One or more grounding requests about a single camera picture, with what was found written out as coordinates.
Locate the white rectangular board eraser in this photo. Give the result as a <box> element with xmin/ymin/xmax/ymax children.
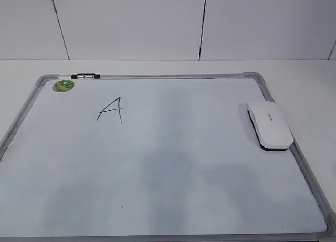
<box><xmin>247</xmin><ymin>101</ymin><xmax>293</xmax><ymax>151</ymax></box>

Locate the round green sticker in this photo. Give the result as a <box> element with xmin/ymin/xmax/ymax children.
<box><xmin>52</xmin><ymin>80</ymin><xmax>75</xmax><ymax>92</ymax></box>

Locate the white board with grey frame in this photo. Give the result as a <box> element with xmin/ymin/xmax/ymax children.
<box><xmin>1</xmin><ymin>72</ymin><xmax>335</xmax><ymax>241</ymax></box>

